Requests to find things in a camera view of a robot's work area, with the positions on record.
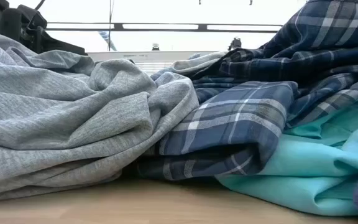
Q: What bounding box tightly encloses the grey t-shirt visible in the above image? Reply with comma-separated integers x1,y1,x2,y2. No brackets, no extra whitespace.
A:
0,27,200,203

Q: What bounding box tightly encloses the white plastic laundry basket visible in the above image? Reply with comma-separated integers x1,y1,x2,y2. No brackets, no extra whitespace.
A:
87,50,226,75

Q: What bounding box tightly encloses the black overhead frame bar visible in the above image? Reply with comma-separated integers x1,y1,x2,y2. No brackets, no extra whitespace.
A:
45,22,283,34

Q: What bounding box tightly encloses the black overhead camera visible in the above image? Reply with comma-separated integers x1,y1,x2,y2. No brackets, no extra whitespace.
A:
227,37,242,51

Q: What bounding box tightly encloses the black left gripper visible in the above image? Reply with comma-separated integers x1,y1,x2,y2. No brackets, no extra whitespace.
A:
0,4,88,57

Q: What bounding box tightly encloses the blue plaid flannel shirt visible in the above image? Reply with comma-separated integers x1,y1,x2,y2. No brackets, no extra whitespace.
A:
137,0,358,182

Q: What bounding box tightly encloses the teal shirt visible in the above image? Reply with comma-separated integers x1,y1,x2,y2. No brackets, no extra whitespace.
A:
215,95,358,217

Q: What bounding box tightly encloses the thin black hanging cable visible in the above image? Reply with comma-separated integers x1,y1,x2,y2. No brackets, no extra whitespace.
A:
108,0,115,52

